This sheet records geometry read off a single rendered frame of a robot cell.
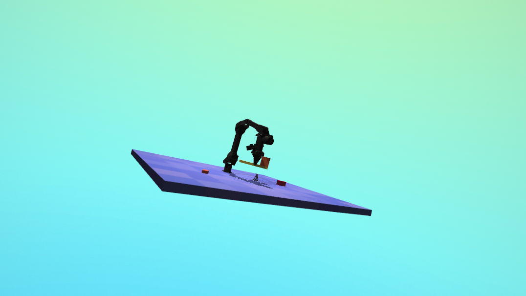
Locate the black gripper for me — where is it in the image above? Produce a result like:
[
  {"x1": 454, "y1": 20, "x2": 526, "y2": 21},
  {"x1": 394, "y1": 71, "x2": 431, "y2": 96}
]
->
[{"x1": 251, "y1": 142, "x2": 264, "y2": 165}]

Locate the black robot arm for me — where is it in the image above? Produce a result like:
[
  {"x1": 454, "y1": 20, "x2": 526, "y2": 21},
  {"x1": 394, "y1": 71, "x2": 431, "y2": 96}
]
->
[{"x1": 222, "y1": 119, "x2": 274, "y2": 173}]

